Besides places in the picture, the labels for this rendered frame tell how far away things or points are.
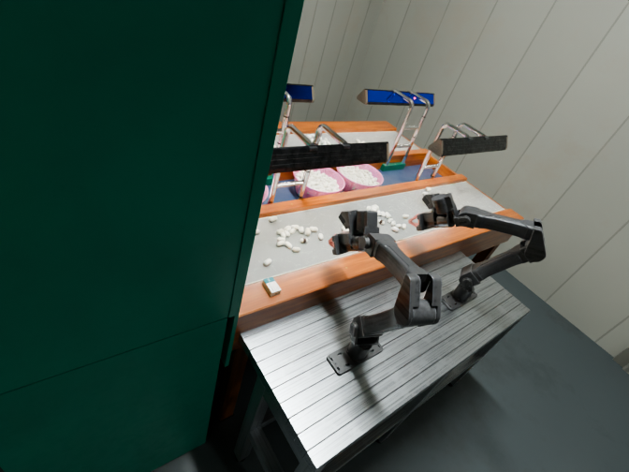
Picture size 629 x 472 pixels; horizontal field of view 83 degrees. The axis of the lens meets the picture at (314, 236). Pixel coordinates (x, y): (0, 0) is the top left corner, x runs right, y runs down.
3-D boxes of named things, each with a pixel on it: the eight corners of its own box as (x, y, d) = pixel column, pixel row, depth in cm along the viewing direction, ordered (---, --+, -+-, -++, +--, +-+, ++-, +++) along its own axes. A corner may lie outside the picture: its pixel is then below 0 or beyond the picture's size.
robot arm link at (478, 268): (455, 277, 141) (538, 242, 120) (458, 269, 147) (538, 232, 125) (465, 289, 142) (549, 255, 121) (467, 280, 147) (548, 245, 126)
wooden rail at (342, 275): (505, 242, 215) (524, 217, 203) (223, 354, 112) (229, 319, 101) (490, 229, 221) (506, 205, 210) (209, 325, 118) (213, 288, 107)
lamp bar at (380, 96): (433, 107, 230) (439, 95, 225) (364, 105, 195) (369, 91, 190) (425, 101, 234) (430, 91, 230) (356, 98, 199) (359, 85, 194)
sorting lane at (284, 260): (503, 212, 213) (504, 209, 211) (212, 299, 110) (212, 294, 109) (464, 184, 229) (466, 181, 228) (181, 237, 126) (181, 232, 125)
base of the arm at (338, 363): (332, 343, 105) (346, 362, 102) (378, 320, 117) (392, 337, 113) (325, 357, 110) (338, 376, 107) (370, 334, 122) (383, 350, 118)
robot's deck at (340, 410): (525, 316, 158) (531, 310, 156) (313, 474, 89) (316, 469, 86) (390, 199, 206) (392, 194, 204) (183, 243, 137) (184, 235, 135)
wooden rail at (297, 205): (459, 192, 233) (467, 178, 226) (180, 250, 130) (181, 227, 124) (452, 187, 236) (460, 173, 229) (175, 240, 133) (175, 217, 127)
